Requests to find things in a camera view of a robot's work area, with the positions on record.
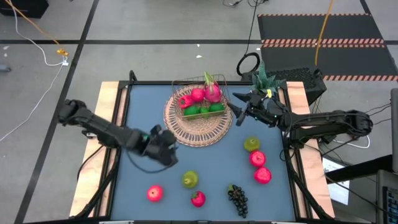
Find white paper sheet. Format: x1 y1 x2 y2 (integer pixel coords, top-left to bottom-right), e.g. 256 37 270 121
322 157 351 206

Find wooden side board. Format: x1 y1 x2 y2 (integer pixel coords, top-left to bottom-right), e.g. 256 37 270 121
284 81 336 218
68 81 129 218

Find green pear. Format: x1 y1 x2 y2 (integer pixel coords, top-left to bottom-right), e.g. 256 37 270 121
182 170 200 190

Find white floor cable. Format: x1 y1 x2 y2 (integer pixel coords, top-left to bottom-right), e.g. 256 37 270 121
0 0 68 143

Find grey device with keypad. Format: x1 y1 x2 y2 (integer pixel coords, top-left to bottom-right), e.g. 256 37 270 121
376 169 398 224

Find red bell pepper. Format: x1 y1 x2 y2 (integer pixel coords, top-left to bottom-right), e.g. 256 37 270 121
178 95 194 110

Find copper wire basket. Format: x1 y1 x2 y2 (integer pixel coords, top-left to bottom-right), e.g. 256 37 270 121
172 73 230 119

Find round woven placemat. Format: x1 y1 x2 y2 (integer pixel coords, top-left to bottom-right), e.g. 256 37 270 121
163 83 234 148

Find red strawberry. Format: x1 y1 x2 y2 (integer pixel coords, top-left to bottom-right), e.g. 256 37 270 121
190 190 206 208

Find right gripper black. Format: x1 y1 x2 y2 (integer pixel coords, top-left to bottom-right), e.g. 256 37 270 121
228 92 282 127

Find long yellow cable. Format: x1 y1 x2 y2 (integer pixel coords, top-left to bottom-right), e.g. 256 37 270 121
314 0 334 68

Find orange floor cable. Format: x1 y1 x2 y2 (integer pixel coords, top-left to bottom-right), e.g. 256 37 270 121
4 0 70 57

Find grey pole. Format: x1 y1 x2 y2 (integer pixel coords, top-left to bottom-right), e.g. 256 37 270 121
391 88 398 174

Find green apple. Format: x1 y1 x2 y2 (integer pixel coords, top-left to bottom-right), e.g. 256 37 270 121
243 136 261 152

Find white cable loop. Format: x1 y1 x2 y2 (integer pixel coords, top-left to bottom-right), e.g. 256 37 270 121
334 135 371 149

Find large green lime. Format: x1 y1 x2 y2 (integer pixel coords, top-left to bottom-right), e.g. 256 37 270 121
208 102 226 113
183 105 200 118

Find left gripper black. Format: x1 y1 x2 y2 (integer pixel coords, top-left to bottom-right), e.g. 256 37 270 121
144 124 179 167

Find black hazard-striped floor mat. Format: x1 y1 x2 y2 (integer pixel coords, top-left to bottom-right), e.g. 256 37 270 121
257 13 386 45
260 43 398 82

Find black grapes with leaf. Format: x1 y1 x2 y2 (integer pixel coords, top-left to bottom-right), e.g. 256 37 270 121
228 184 249 219

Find black beam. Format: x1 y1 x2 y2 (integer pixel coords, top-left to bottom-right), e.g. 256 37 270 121
326 154 393 184

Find black table frame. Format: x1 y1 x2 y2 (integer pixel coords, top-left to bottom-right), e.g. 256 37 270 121
93 70 335 224

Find potted plant in white pot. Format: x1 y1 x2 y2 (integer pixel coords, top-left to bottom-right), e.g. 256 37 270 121
250 60 286 94

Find red apple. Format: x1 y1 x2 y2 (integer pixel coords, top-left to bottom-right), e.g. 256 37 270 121
248 150 267 168
146 184 165 203

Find black hanging cable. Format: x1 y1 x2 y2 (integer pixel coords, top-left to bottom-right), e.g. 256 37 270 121
236 0 261 78

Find black box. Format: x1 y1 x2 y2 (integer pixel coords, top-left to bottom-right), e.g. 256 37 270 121
0 0 50 19

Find pink dragon fruit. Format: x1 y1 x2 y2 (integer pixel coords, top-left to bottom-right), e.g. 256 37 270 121
203 70 223 104

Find red round fruit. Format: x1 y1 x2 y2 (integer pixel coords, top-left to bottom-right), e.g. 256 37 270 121
254 166 273 185
190 88 206 103

